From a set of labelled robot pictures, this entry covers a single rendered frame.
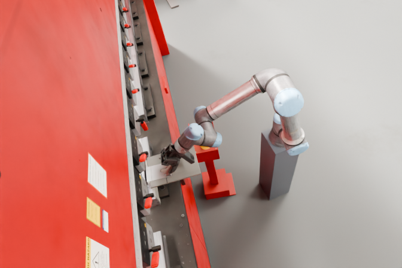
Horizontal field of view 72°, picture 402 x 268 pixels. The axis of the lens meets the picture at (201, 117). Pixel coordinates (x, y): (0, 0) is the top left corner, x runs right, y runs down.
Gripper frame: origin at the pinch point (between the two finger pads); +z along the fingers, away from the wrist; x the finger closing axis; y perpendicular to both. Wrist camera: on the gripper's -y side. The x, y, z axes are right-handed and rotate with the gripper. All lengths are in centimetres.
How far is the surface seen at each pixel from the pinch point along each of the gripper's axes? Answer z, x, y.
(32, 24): -70, 12, 67
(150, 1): 22, -217, -16
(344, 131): -17, -52, -178
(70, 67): -58, 9, 58
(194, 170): -8.5, 4.2, -11.6
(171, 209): 11.8, 16.5, -6.9
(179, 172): -3.3, 3.2, -5.5
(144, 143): 10.5, -21.9, 6.3
